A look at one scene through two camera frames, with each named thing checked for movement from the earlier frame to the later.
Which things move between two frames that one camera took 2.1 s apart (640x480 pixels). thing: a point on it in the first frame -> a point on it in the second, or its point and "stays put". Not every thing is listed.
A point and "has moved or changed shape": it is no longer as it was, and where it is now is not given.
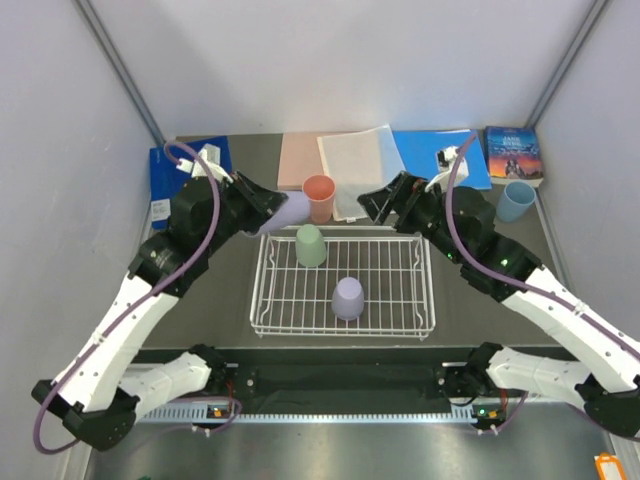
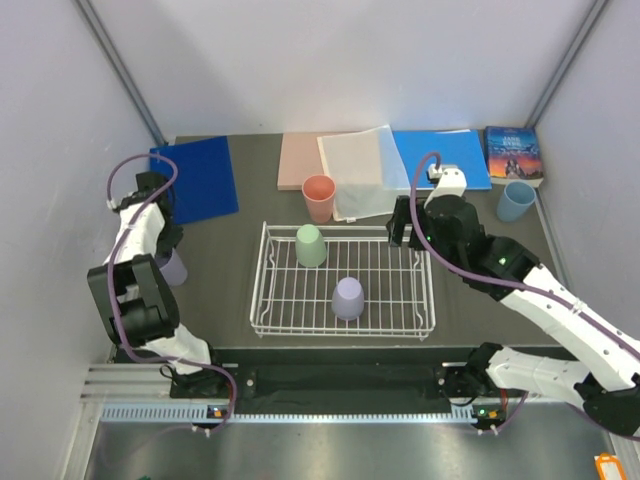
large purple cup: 295,211 has moved or changed shape
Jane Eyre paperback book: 513,155 stays put
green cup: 310,246 stays put
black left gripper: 262,203 -> 171,241
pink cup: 319,190 stays put
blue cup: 515,200 stays put
